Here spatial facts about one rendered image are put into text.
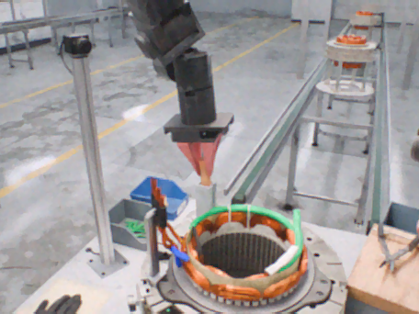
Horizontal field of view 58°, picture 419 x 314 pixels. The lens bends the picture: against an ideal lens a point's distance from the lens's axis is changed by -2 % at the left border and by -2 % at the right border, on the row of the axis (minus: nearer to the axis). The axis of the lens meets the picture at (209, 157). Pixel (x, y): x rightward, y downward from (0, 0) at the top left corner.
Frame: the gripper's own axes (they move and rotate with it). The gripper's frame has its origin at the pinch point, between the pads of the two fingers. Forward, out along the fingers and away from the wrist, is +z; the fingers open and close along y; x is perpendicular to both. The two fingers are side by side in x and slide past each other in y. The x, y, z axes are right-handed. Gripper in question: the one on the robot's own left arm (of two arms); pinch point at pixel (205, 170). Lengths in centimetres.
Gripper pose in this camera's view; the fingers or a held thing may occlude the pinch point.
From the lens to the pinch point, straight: 65.8
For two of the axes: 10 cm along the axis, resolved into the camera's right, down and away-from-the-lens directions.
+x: -2.6, 4.3, -8.7
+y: -9.6, -0.2, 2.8
